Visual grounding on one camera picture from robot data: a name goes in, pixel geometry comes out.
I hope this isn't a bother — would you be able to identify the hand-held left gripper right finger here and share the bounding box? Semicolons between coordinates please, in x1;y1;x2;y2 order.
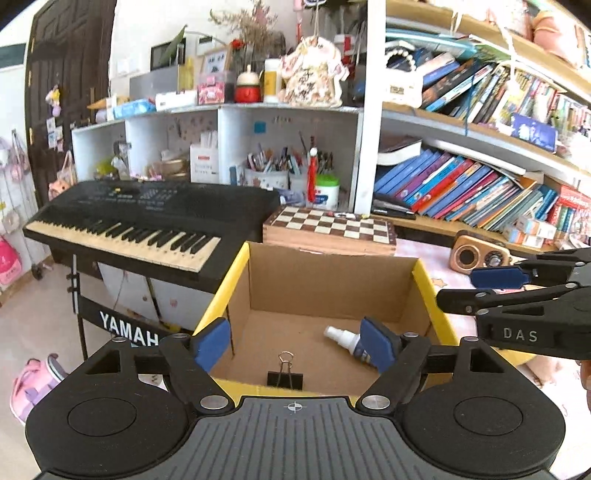
355;316;509;415

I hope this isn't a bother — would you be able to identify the grey metal box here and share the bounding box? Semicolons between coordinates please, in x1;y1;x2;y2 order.
129;64;184;100

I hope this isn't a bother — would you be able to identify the row of colourful books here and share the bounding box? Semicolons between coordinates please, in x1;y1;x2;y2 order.
418;50;591;141

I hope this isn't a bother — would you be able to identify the lucky cat ornament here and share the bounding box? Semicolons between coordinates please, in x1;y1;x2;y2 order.
279;36;348;108

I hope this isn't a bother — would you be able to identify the white jar green lid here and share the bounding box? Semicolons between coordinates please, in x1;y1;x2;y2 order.
315;174;341;211

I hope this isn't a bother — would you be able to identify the dark wooden door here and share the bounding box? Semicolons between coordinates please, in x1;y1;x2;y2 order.
24;0;117;206

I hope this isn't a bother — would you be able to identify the black keyboard stand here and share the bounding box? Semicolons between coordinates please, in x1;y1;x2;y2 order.
66;258;197;361

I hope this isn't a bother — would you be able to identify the pen holder with pens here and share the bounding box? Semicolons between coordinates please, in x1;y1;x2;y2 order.
241;142;293;191

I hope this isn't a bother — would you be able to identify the dried flower bunch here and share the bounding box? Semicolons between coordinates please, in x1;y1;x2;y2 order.
209;0;283;57

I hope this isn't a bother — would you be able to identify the white spray bottle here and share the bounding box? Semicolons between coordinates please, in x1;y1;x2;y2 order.
323;325;376;366

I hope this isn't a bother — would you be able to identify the white paper box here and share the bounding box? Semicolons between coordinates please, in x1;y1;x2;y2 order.
189;131;221;185

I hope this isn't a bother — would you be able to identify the wooden retro speaker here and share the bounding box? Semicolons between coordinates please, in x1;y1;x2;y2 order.
450;229;514;269

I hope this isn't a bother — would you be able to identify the white cubby shelf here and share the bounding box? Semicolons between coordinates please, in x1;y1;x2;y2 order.
71;103;365;216

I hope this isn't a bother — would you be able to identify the row of blue books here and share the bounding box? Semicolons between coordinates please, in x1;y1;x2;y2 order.
373;148;560;232

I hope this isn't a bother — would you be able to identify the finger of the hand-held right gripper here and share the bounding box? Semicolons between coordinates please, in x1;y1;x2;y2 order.
469;248;591;289
436;282;591;319

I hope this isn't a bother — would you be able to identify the white quilted handbag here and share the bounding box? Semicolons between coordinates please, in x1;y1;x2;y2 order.
383;50;424;110

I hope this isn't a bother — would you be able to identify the pink checked cloth desktop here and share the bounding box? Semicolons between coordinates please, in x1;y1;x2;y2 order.
394;237;591;480

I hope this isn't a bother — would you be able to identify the wooden chessboard box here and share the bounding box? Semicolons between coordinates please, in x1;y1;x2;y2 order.
262;205;398;257

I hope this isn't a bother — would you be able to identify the black binder clip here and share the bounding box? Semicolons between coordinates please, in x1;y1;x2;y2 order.
267;351;304;391

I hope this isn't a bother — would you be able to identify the white bottle yellow label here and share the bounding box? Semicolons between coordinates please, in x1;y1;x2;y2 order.
263;58;284;103

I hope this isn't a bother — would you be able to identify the red doll ornament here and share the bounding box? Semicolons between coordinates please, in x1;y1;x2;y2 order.
233;65;264;104

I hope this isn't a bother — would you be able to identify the pink plush toy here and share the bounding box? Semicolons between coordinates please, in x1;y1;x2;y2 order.
530;8;579;66

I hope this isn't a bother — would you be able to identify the red book set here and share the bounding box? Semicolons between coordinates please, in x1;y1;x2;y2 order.
551;185;591;241

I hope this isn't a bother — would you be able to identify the yellow cardboard box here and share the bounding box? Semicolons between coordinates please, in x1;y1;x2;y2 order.
191;240;525;408

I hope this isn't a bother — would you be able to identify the flat white box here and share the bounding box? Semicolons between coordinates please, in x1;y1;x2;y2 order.
155;89;199;112

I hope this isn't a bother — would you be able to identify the black electronic keyboard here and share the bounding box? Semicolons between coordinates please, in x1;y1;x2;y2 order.
22;180;282;294

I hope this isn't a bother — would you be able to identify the blue wet wipes pack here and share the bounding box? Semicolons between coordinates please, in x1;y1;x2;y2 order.
113;99;157;120

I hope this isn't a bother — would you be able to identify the pink patterned box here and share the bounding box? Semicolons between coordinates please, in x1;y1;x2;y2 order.
197;82;226;105

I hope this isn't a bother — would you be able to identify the blue screen device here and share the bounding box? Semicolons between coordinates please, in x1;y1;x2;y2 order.
510;113;559;153

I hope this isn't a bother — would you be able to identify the wooden bookshelf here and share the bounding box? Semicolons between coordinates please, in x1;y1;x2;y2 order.
355;0;591;260

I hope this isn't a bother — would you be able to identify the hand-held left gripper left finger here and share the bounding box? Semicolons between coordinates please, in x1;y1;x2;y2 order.
85;318;235;415

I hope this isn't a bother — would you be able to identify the red tassel pendant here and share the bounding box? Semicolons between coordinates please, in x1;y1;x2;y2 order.
307;148;320;204

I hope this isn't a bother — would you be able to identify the white storage cabinet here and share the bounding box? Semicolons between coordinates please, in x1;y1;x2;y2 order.
98;264;219;331

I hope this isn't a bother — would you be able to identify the small picture frame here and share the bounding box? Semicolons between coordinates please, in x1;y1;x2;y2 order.
198;45;234;75

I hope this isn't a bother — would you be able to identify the pink children's backpack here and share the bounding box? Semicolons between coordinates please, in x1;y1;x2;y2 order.
10;353;71;426

